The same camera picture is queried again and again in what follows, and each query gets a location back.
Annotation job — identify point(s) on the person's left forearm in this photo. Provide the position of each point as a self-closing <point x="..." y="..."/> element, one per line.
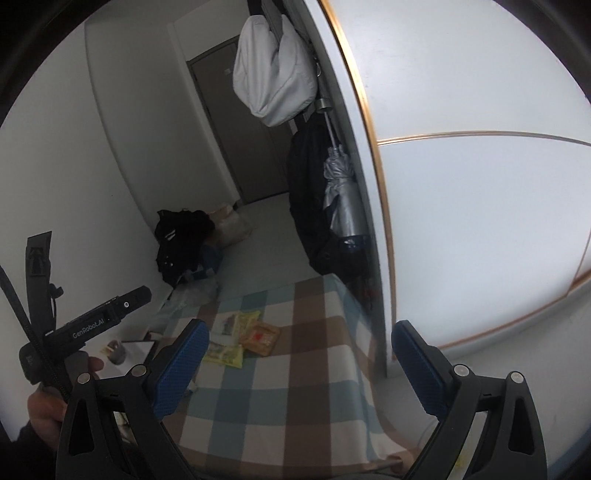
<point x="23" y="457"/>

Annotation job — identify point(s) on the white tablet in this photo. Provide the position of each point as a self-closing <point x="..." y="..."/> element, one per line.
<point x="138" y="350"/>

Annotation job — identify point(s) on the white cloth bag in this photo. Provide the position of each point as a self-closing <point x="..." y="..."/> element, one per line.
<point x="268" y="78"/>

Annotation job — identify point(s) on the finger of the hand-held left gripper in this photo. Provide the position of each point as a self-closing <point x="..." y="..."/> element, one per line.
<point x="131" y="302"/>

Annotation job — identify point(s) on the silver folded umbrella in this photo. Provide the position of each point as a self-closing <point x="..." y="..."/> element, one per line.
<point x="344" y="198"/>

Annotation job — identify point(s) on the dark cup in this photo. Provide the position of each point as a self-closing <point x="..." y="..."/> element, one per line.
<point x="115" y="354"/>

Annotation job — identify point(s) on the orange snack packet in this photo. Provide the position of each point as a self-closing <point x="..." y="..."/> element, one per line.
<point x="261" y="339"/>

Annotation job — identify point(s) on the blue cloth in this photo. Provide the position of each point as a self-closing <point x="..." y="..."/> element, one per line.
<point x="210" y="258"/>

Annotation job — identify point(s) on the clear plastic bag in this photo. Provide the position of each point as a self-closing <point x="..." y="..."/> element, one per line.
<point x="194" y="295"/>

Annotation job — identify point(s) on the yellow snack wrapper with picture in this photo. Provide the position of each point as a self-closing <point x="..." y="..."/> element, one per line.
<point x="235" y="325"/>

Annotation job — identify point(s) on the black hanging jacket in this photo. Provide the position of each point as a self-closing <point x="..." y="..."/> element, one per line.
<point x="307" y="203"/>

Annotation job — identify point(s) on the brown door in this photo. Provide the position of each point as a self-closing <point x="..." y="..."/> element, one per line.
<point x="244" y="152"/>

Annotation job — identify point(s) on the checked tablecloth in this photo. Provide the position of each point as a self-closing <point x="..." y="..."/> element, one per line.
<point x="300" y="392"/>

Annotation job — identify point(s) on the beige bag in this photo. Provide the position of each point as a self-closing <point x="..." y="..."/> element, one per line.
<point x="235" y="226"/>

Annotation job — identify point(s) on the white wardrobe with wooden trim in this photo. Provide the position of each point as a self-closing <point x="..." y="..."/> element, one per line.
<point x="461" y="207"/>

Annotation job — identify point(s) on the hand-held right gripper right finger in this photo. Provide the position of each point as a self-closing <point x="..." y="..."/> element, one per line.
<point x="420" y="369"/>

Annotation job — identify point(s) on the black backpack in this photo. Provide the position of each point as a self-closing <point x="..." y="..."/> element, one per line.
<point x="182" y="244"/>

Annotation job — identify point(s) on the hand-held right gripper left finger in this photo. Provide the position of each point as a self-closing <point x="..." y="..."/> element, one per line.
<point x="178" y="369"/>

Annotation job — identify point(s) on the person's left hand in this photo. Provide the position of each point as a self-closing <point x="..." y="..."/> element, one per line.
<point x="46" y="410"/>

